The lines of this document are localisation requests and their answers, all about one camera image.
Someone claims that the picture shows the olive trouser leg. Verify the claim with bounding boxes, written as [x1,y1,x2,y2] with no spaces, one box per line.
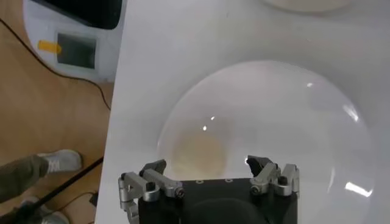
[0,153,50,204]

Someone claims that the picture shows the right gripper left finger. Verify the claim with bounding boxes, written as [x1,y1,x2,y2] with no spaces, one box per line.
[118,159,185,224]

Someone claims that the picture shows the grey sneaker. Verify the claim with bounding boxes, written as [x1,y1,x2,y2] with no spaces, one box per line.
[37,149,83,175]
[19,197,70,224]

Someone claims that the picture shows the cream electric cooker base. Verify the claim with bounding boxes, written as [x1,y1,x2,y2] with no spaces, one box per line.
[260,0,354,13]

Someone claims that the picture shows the person's grey sneakers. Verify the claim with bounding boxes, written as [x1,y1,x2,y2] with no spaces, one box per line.
[9,155,105,224]

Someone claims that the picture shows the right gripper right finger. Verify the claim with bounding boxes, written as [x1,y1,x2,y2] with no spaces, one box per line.
[245,155,301,197]

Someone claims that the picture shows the white round plate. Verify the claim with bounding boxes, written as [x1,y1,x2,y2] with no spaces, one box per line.
[157,60,375,224]

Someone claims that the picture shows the thin black floor cable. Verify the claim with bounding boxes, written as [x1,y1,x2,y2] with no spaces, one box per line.
[0,18,111,111]

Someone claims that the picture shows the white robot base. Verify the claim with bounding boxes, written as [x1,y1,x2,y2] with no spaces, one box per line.
[23,0,127,83]

